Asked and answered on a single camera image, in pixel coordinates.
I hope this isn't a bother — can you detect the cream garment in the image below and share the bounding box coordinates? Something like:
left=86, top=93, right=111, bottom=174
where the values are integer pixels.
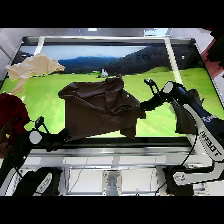
left=5, top=53, right=66, bottom=97

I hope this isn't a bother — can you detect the silver frame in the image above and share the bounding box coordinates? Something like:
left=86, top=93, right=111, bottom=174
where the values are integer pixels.
left=0, top=145, right=224, bottom=197

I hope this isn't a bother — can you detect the brown shirt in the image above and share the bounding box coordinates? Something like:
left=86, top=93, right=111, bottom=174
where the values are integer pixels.
left=57, top=76, right=147, bottom=141

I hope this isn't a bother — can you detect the red garment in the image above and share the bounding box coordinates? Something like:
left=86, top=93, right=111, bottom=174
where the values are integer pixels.
left=0, top=92, right=32, bottom=158

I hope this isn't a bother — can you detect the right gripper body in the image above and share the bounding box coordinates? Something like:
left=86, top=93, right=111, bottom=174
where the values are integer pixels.
left=139, top=94, right=166, bottom=113

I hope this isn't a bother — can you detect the black cable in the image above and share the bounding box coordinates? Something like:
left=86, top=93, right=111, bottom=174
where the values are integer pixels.
left=154, top=132, right=198, bottom=196

